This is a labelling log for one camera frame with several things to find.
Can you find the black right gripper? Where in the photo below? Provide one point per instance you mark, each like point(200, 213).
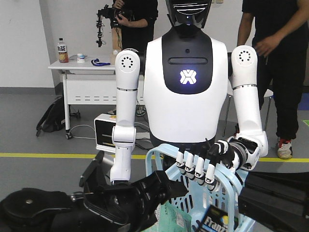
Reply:
point(126, 207)

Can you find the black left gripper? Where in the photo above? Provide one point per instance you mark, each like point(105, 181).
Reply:
point(279, 201)

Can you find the light blue plastic basket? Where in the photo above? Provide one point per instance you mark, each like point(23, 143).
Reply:
point(198, 199)

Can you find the teal goji berry pouch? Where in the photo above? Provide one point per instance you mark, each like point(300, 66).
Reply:
point(172, 219)

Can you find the black Franzzi cookie box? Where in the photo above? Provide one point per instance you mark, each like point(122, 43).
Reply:
point(214, 220)

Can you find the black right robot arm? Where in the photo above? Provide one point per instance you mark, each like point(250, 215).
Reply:
point(37, 210)

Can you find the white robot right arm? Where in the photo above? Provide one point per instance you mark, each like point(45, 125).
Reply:
point(239, 120)

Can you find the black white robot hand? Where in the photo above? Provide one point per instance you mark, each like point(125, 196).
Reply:
point(221, 152)

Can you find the white black charger box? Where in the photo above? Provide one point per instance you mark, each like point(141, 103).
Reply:
point(104, 124)

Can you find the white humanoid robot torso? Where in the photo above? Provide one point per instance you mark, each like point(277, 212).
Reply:
point(185, 78)

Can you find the black backpack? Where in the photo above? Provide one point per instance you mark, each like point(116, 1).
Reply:
point(54, 117)

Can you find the white folding table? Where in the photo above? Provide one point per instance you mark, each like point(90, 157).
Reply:
point(86, 84)

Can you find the seated person in black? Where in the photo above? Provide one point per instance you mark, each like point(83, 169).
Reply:
point(281, 40)

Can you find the tea drink bottle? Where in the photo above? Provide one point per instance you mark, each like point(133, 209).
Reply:
point(62, 51)

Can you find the person holding camera rig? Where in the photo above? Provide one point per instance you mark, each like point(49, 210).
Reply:
point(136, 18)

